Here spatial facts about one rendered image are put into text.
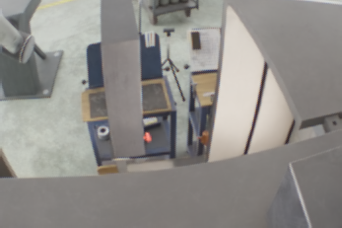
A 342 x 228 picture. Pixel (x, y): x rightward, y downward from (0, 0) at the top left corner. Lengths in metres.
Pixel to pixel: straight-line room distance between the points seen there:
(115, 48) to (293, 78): 0.75
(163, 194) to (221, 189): 0.10
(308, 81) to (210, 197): 0.40
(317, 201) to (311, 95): 0.43
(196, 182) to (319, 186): 0.27
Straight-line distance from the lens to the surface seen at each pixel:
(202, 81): 2.79
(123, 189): 0.69
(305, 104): 0.87
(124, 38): 1.47
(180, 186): 0.69
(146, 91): 2.71
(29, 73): 3.92
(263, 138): 1.77
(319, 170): 0.54
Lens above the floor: 2.65
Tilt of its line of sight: 45 degrees down
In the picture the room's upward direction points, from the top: 1 degrees clockwise
